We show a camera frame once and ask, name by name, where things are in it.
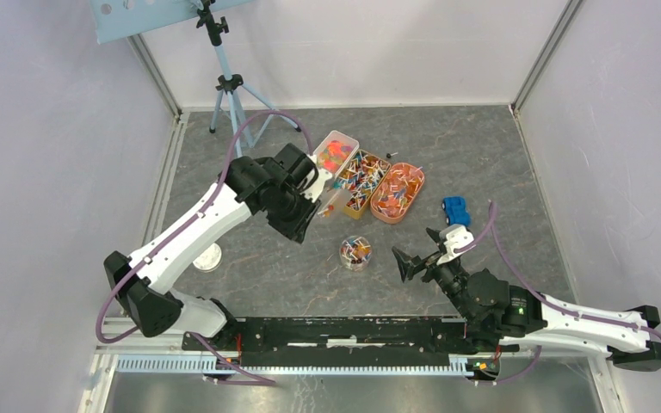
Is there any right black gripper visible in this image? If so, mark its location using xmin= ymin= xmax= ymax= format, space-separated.
xmin=390 ymin=248 xmax=473 ymax=324

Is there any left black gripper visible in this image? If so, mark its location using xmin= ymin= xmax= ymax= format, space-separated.
xmin=267 ymin=186 xmax=323 ymax=246

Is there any clear plastic scoop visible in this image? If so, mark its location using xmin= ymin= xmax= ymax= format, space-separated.
xmin=316 ymin=188 xmax=352 ymax=220

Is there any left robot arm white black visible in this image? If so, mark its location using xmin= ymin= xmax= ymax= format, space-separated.
xmin=103 ymin=144 xmax=333 ymax=351

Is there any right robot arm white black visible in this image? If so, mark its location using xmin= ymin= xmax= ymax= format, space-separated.
xmin=392 ymin=225 xmax=661 ymax=372

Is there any blue toy brick car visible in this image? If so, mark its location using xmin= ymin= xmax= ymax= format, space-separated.
xmin=442 ymin=196 xmax=472 ymax=227

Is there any pink tin of lollipops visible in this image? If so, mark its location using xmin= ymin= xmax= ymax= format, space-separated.
xmin=369 ymin=163 xmax=425 ymax=225

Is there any white tin of gummies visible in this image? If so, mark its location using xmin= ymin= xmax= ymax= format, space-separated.
xmin=312 ymin=130 xmax=360 ymax=177

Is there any yellow tin of lollipops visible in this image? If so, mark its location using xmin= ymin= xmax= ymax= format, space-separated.
xmin=334 ymin=149 xmax=392 ymax=219

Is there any light blue tripod stand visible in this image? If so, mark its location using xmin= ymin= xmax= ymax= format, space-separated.
xmin=192 ymin=0 xmax=275 ymax=133

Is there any light blue perforated plate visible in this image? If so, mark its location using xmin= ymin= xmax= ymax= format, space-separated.
xmin=89 ymin=0 xmax=247 ymax=44

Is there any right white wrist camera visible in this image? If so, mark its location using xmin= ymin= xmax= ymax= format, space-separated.
xmin=436 ymin=224 xmax=475 ymax=265

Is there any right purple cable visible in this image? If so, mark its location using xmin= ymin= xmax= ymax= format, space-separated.
xmin=455 ymin=200 xmax=661 ymax=386

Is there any purple cable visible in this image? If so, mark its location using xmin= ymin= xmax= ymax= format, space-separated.
xmin=95 ymin=110 xmax=316 ymax=387
xmin=455 ymin=200 xmax=661 ymax=386

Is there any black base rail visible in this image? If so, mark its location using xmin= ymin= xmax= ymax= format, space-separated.
xmin=182 ymin=316 xmax=499 ymax=367

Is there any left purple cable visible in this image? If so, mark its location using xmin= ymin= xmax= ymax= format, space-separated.
xmin=95 ymin=110 xmax=316 ymax=387

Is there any white toothed cable duct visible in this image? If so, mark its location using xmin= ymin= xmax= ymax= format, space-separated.
xmin=115 ymin=354 xmax=498 ymax=380

